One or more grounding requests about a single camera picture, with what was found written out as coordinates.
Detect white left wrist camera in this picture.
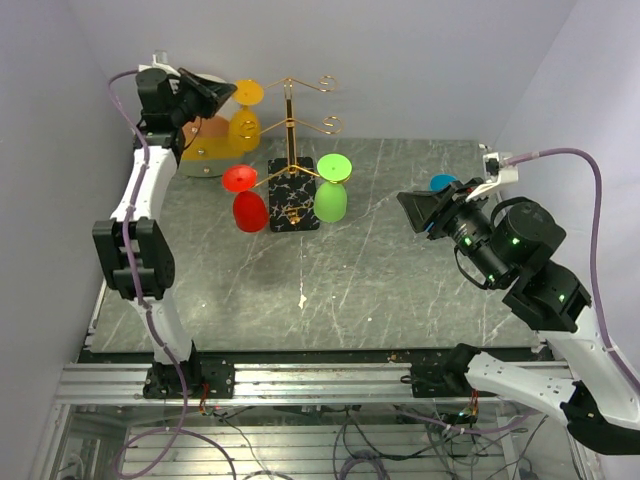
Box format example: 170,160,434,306
138,50,180,80

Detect red plastic wine glass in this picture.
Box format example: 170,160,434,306
222,164,269,233

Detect aluminium rail frame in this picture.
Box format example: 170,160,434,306
29,362,601,480

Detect gold wire glass rack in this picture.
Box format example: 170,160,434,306
255,75,343,233

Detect green plastic wine glass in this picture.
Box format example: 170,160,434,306
314,153,353,223

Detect orange plastic wine glass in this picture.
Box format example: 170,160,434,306
228,79,264,153

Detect loose cables under frame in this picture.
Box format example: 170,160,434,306
199,402,551,480

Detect blue plastic wine glass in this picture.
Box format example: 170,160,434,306
429,174,457,192

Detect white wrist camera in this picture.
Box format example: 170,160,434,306
466,152,519,203
138,50,180,80

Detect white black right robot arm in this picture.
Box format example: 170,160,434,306
397,178,639,456

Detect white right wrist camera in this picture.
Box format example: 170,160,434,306
466,152,519,203

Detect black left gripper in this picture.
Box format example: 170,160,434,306
171,68,238,126

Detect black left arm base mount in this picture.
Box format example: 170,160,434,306
142,357,236,400

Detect round white drawer cabinet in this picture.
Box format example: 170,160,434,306
178,99,243,177

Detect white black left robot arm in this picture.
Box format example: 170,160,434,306
92,67,237,399

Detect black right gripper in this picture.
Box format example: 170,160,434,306
398,177,509,285

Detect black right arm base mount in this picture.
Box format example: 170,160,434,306
393,343,499,398

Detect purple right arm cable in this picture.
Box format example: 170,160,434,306
504,147,640,435

